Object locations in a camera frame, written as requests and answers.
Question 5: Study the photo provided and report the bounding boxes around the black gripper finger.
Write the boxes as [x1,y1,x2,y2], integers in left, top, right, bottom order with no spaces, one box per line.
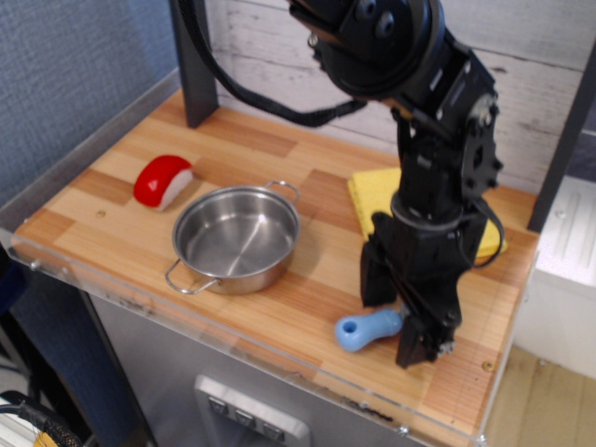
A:
[360,242,398,307]
[396,315,454,369]

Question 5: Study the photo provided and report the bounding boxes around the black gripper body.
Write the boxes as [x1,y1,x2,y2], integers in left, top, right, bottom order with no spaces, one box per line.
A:
[367,190,488,355]

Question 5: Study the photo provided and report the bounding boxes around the blue handled grey spoon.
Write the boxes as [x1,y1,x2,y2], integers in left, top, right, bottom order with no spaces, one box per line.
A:
[334,309,402,352]

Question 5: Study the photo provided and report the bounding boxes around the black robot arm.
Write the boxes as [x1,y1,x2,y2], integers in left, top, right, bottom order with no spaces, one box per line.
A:
[290,1,502,368]

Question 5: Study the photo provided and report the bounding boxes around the stainless steel pot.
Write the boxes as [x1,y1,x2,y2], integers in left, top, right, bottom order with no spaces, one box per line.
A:
[165,181,301,295]

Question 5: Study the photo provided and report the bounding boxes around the folded yellow cloth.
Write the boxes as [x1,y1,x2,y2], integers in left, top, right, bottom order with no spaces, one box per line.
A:
[347,168,500,259]

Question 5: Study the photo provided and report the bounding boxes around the clear acrylic table guard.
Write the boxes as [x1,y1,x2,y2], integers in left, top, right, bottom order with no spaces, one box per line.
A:
[1,74,537,446]

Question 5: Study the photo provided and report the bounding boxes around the white grooved block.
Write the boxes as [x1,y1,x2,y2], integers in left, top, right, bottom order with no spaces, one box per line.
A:
[535,176,595,287]

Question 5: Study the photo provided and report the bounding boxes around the silver dispenser button panel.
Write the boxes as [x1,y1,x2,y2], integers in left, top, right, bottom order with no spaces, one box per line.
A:
[194,374,311,446]

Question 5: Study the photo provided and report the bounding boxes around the dark grey right post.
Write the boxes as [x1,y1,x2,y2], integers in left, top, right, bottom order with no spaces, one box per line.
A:
[527,47,595,233]

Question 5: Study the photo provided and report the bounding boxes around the dark grey post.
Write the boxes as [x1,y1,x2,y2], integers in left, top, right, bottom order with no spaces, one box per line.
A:
[527,47,595,233]
[169,1,219,129]

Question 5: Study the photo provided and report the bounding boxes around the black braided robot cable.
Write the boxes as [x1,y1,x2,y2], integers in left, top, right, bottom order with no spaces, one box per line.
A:
[179,0,369,129]

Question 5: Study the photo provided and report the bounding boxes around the dark grey left post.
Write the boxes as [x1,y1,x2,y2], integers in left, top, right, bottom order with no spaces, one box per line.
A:
[169,1,219,129]

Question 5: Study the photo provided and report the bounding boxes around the black and yellow cable bundle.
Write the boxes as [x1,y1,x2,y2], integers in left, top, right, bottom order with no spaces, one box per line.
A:
[0,390,83,447]

